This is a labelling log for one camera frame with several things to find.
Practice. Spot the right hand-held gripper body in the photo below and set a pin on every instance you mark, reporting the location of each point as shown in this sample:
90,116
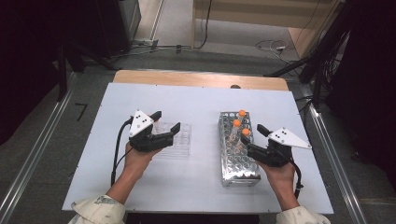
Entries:
288,138

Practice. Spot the light wooden furniture frame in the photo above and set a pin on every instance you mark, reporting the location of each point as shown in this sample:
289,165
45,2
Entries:
249,15

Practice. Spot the black cabinet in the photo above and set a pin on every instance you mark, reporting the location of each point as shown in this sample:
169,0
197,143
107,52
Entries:
121,25

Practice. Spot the black stand leg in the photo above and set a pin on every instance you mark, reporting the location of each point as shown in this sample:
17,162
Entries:
61,74

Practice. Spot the dark table grommet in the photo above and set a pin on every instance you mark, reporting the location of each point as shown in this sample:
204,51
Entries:
235,86

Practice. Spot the person's left hand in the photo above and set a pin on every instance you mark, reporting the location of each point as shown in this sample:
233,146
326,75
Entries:
138,163

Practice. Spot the metal floor rail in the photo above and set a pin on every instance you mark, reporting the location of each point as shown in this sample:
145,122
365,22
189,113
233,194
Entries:
336,174
34,152

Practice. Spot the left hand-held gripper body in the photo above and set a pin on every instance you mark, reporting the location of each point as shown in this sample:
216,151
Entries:
141,124

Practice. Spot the metal test tube rack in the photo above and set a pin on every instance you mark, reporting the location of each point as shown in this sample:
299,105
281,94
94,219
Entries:
236,172

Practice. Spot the person's right hand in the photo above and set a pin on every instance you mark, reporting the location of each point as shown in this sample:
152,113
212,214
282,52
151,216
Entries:
280,179

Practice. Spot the orange-capped clear tube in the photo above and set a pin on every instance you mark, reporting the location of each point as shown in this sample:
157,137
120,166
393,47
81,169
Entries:
246,132
237,123
242,113

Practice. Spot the clear plastic well plate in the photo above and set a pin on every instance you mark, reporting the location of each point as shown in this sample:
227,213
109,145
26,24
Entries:
182,144

